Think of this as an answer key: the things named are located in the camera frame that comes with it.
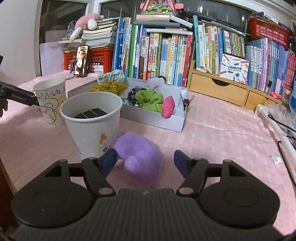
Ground red plastic crate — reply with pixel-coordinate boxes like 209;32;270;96
63;47;114;74

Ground grey cloth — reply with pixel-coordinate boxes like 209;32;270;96
64;21;77;39

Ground paper cup with colourful drawing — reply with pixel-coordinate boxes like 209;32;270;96
60;92;123;160

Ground dark blue patterned scrunchie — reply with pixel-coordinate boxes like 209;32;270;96
127;86;148;107

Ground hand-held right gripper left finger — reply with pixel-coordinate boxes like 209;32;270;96
35;148;117;197

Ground colourful cardboard toy house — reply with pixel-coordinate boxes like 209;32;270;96
139;0;183;16

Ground stack of worn paperback books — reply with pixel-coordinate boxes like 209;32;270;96
81;17;119;47

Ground bright green scrunchie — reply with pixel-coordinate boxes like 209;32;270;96
135;89;164;113

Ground pink fluffy ball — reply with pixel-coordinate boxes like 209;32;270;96
162;95;175;119

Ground beige flat box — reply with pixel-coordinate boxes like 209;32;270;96
135;14;171;22

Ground grey cardboard box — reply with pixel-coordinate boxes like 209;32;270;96
68;77;189;133

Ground pink plush toy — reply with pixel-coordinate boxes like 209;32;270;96
69;13;105;41

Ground yellow sequined bow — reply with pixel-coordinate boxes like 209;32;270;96
90;81;128;95

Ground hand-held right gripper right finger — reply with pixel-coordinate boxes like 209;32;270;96
174;149;251;197

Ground smartphone with lit screen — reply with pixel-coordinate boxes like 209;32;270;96
73;45;90;78

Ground green checked scrunchie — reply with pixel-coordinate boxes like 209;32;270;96
97;70;125;84

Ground white label printer box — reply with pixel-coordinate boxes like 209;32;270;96
218;54;250;85

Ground black cable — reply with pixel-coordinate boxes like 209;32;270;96
268;113;296;186

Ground black rectangular item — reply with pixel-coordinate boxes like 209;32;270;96
74;107;108;119

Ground row of upright small books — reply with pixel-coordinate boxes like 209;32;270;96
193;15;296;95

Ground row of upright large books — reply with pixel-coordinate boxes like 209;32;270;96
112;17;195;87

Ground blue alien plush toy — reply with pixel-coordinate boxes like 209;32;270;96
288;89;296;112

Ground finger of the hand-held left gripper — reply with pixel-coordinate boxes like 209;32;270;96
29;91;40;106

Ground wooden drawer organizer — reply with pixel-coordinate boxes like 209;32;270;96
187;60;284;110

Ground white plastic tube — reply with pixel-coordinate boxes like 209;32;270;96
254;104;296;160

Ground purple fluffy ball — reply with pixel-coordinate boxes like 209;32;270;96
113;132;162;183

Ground black binder clip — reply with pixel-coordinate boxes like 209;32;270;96
181;95;195;111

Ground paper cup with black scribble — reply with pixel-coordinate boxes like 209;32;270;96
33;77;67;127

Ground red plastic basket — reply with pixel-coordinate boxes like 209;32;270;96
248;17;290;48

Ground dark green flat book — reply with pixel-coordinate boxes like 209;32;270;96
133;21;181;27

